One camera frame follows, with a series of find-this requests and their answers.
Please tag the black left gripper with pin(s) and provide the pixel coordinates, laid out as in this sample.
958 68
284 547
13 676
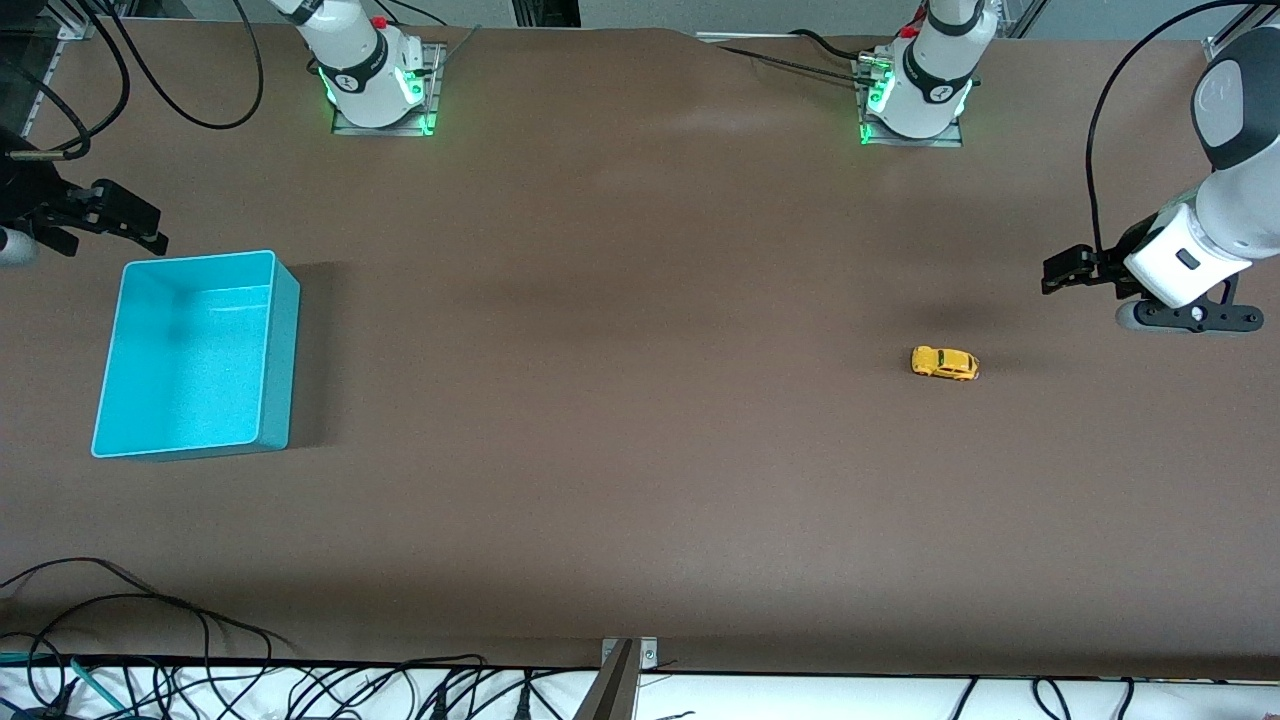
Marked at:
1110 263

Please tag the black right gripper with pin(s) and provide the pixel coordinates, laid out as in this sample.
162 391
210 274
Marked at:
35 197

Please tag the yellow beetle toy car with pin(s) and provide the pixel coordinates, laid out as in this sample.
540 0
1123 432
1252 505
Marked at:
945 362

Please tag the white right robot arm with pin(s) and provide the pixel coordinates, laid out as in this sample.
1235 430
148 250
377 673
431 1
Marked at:
355 60

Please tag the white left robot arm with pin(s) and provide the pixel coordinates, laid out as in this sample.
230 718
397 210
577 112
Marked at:
935 80

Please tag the turquoise plastic bin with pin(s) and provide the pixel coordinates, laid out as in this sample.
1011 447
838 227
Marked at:
190 370

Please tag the brown table mat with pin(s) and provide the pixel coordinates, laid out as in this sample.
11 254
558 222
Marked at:
640 400

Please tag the grey metal bar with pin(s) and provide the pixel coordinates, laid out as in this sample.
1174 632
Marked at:
610 695

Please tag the aluminium frame profile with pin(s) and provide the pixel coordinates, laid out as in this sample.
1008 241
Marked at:
68 28
1235 35

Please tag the aluminium frame post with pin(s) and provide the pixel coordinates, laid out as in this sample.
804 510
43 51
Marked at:
1020 15

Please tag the small metal bracket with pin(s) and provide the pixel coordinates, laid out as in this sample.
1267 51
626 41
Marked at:
650 655

